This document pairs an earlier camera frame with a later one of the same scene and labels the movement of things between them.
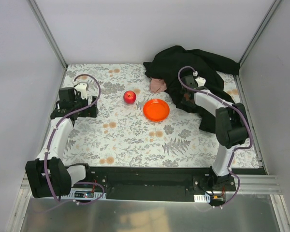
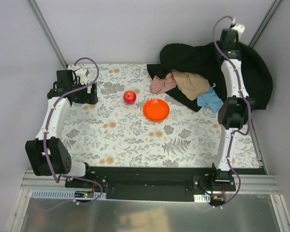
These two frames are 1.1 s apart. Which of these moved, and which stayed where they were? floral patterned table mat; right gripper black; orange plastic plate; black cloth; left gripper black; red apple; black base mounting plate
Moved: left gripper black; black cloth; right gripper black
Stayed: orange plastic plate; black base mounting plate; red apple; floral patterned table mat
